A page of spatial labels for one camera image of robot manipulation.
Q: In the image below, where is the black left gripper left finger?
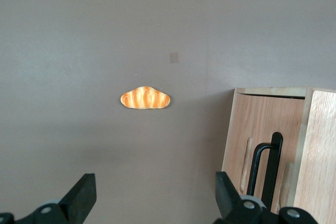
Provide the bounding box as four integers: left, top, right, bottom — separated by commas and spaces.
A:
0, 173, 97, 224

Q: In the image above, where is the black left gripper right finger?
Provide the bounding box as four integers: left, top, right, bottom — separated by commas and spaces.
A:
215, 171, 320, 224

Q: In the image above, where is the wooden drawer with light interior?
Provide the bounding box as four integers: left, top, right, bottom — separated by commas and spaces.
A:
292, 89, 336, 224

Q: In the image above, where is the orange toy bread loaf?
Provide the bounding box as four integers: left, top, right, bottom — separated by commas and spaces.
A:
120, 85, 171, 110

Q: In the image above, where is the black handle on closed drawer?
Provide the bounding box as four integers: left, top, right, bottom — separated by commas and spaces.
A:
246, 132, 284, 210

